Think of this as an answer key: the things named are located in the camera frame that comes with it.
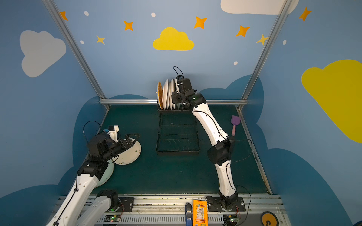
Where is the grey-green plain plate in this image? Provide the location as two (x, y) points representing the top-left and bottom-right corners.
(174, 78), (179, 110)

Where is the cream floral plate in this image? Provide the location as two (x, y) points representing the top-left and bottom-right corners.
(112, 141), (141, 165)

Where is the green-rimmed Hao Wei plate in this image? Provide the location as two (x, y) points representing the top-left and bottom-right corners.
(162, 79), (169, 110)

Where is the sunburst plate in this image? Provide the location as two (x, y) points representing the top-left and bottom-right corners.
(166, 81), (171, 110)
(169, 79), (174, 110)

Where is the woven bamboo plate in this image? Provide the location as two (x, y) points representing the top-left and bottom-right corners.
(157, 82), (163, 110)

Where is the black wire dish rack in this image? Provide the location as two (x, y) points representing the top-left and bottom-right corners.
(156, 107), (200, 155)

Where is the white plate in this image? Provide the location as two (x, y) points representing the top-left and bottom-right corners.
(172, 78), (177, 110)

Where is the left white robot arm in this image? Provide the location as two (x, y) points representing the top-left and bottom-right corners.
(48, 131), (140, 226)

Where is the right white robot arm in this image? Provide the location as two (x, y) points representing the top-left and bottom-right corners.
(172, 75), (239, 210)

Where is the mint green leaf plate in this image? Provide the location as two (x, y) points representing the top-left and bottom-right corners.
(96, 163), (114, 187)

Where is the small green circuit board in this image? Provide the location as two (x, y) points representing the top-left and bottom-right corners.
(103, 215), (121, 223)

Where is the orange box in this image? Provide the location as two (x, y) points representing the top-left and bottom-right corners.
(193, 200), (208, 226)

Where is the yellow black wheel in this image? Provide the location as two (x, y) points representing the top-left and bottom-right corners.
(261, 211), (279, 226)

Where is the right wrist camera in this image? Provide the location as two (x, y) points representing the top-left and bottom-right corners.
(176, 75), (193, 93)

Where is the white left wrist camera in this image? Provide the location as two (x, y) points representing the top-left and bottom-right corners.
(104, 125), (119, 142)

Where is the aluminium frame rail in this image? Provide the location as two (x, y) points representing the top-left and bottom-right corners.
(100, 99), (248, 105)

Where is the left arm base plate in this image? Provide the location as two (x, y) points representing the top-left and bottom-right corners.
(114, 197), (134, 213)

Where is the purple scoop, pink handle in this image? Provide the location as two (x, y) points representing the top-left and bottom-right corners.
(231, 115), (241, 136)

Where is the blue tool handle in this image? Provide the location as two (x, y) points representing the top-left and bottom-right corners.
(185, 203), (193, 226)

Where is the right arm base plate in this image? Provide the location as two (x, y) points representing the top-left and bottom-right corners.
(206, 196), (246, 212)

